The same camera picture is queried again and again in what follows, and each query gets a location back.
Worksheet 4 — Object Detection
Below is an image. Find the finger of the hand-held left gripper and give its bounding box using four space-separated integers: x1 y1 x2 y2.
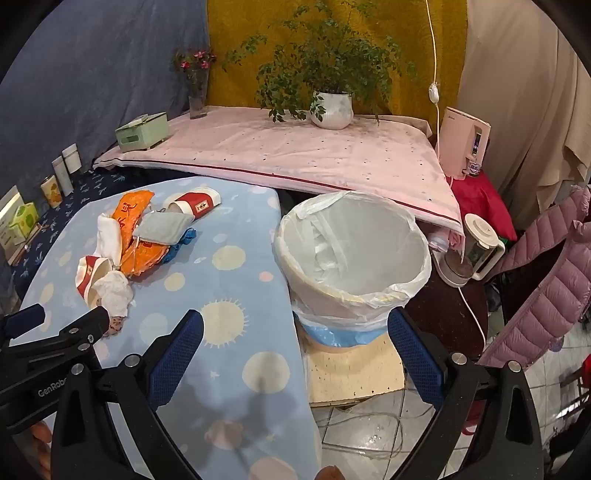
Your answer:
0 306 110 370
0 305 47 344

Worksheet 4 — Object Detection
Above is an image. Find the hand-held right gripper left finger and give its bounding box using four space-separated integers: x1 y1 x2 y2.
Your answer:
50 309 205 480

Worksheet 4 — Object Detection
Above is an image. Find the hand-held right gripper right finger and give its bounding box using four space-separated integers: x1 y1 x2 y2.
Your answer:
387 307 543 480

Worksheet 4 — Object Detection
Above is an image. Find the orange plastic bag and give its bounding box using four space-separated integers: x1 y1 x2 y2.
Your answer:
121 240 172 278
113 190 155 266

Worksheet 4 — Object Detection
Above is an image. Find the trash bin with white bag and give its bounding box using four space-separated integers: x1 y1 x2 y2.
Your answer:
273 190 432 352

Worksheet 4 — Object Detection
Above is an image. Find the person's left hand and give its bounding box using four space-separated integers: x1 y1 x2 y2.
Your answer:
28 422 54 480

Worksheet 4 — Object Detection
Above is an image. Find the dark round table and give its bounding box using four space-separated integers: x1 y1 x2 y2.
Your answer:
406 272 488 365

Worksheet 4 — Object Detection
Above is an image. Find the white crumpled tissue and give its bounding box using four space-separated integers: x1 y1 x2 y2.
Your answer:
92 270 136 317
96 215 123 259

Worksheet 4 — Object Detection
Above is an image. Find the red packet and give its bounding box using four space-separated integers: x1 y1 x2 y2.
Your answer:
75 255 114 308

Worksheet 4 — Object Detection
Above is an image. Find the wooden board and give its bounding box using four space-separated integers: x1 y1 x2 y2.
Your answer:
300 323 407 407

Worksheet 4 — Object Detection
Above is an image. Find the blue polka dot blanket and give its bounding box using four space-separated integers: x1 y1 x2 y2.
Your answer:
9 176 324 480

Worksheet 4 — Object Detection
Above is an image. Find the green tissue packet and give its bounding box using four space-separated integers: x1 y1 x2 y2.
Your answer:
9 202 38 245

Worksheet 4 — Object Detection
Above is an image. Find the white flat box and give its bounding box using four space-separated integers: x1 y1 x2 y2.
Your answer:
0 185 25 252

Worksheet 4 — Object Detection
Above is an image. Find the grey fabric pouch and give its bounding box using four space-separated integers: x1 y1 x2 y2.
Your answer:
133 213 195 245

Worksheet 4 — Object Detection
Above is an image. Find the white electric kettle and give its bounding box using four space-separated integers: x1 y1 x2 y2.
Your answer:
436 213 506 288

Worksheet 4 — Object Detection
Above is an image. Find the can with orange label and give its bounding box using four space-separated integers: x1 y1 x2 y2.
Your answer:
41 178 63 209

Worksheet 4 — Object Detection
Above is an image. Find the pink puffer jacket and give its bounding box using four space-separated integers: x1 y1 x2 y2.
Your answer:
478 185 591 370

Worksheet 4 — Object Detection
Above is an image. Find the dark blue printed cloth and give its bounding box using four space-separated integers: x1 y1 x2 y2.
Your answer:
0 168 153 278

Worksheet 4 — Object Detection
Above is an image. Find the tall white box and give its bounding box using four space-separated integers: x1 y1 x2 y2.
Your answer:
52 157 75 197

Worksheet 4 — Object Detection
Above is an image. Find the red and white paper cup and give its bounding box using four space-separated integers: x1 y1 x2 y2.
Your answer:
163 187 222 224

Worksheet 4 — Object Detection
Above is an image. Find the small white box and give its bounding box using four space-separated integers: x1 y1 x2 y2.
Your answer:
62 144 83 175

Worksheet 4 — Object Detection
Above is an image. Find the red cloth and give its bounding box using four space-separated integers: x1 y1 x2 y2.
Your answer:
450 173 518 241

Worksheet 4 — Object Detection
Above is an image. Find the green tissue box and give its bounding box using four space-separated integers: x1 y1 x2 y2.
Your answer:
115 112 170 153

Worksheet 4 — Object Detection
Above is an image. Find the pink water dispenser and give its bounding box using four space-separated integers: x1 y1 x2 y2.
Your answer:
436 107 492 181

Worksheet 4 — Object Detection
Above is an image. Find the pink sheet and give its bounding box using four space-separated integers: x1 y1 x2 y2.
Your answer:
92 105 464 232

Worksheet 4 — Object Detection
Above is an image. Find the glass vase with pink flowers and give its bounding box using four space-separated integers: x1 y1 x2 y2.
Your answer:
171 48 217 120

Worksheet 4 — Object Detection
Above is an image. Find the blue grey backdrop cloth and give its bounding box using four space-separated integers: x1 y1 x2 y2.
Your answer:
0 0 211 204

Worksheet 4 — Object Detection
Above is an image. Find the potted plant in white pot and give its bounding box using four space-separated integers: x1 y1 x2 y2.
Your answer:
223 0 419 130

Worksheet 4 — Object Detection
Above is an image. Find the beige curtain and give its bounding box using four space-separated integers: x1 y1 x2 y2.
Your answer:
455 0 591 232

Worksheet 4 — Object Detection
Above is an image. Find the yellow backdrop cloth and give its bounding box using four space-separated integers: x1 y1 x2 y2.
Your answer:
205 0 469 123

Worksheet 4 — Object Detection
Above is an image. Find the white kettle cable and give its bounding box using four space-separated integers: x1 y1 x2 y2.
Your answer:
455 281 488 356

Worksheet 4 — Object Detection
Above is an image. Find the blue hair tie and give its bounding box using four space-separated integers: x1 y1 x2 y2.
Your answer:
161 228 197 264

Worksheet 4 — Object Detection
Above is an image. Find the white cable with switch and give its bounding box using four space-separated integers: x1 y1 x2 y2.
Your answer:
425 0 446 139

